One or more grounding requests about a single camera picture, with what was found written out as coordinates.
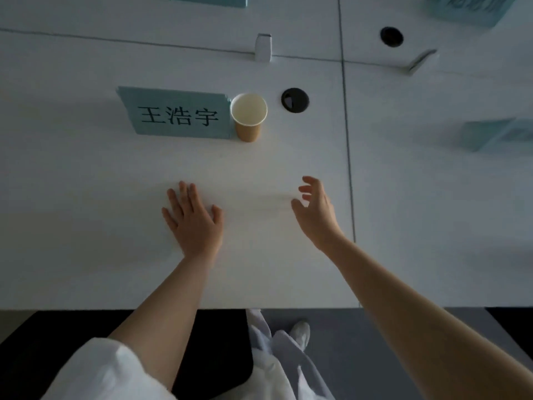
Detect white desk divider bracket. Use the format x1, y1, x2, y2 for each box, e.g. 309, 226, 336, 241
254, 33, 274, 64
405, 48, 439, 76

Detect person's left forearm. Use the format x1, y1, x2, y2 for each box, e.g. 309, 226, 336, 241
107, 251, 221, 393

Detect brown paper cup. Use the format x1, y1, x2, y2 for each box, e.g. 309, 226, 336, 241
230, 93, 269, 143

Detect teal name card, black characters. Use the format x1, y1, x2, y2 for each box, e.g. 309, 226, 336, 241
116, 86, 235, 141

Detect white shoe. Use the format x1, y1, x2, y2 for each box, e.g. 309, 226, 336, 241
289, 321, 311, 351

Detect person's right forearm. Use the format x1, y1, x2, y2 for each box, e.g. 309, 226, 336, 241
314, 235, 533, 400

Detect white trousers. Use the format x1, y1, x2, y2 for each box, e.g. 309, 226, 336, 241
245, 308, 336, 400

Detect person's left hand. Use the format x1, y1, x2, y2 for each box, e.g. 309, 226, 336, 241
162, 181, 224, 259

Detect white shirt sleeve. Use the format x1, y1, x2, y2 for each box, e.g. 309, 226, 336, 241
41, 337, 179, 400

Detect black cable grommet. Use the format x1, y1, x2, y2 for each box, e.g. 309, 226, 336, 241
379, 26, 404, 48
281, 87, 310, 114

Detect person's right hand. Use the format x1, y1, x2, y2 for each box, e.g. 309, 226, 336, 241
291, 176, 346, 251

